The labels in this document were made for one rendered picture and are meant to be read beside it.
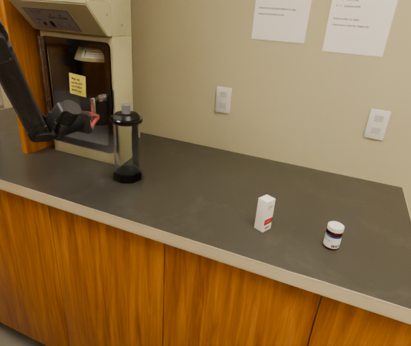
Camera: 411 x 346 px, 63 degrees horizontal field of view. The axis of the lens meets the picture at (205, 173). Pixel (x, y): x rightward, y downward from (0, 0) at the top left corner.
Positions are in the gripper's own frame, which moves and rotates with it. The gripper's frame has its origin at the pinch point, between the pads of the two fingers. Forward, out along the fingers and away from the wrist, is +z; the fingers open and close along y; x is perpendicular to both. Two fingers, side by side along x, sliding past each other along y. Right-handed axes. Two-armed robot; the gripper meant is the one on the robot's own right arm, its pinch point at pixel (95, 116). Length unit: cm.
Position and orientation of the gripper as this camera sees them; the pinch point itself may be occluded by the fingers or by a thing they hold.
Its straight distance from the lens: 128.6
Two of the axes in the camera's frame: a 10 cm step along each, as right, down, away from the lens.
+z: 3.8, -3.5, 8.5
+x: -0.6, 9.1, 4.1
